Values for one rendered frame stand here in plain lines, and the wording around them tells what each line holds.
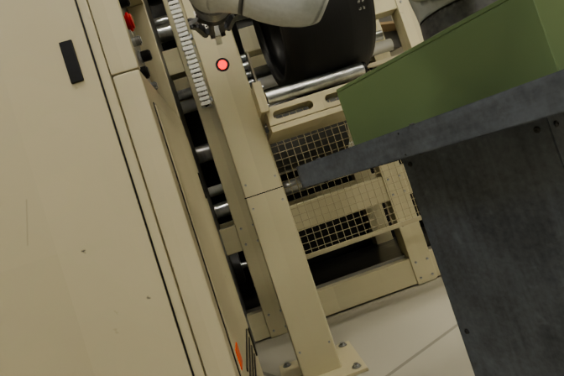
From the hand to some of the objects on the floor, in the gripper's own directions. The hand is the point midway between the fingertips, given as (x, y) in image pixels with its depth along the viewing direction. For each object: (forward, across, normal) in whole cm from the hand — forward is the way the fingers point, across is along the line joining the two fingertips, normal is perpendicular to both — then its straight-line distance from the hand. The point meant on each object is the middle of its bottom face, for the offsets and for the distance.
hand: (216, 34), depth 125 cm
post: (+35, 0, +106) cm, 112 cm away
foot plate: (+35, 0, +106) cm, 112 cm away
